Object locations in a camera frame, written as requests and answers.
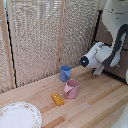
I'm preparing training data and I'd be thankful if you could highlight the pink cup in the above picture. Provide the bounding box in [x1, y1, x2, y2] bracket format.
[63, 79, 81, 100]

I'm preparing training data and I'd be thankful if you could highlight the orange rectangular block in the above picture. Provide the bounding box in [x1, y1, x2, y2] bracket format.
[50, 93, 65, 107]

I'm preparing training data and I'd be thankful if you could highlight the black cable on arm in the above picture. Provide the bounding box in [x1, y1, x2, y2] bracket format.
[101, 28, 128, 66]

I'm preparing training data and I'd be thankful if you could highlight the blue cup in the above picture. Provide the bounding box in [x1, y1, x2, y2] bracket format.
[59, 65, 73, 83]

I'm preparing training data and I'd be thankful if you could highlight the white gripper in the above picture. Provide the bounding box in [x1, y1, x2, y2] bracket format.
[92, 65, 105, 76]

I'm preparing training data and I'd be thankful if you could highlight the pale grey rounded object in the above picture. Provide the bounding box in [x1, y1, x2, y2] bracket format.
[110, 111, 128, 128]

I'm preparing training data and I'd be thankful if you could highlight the white floral rimmed plate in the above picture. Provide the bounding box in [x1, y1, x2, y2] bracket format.
[0, 101, 43, 128]

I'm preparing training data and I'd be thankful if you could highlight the woven screen panel wooden frame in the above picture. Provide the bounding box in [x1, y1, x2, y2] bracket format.
[5, 0, 65, 88]
[0, 0, 17, 94]
[59, 0, 105, 70]

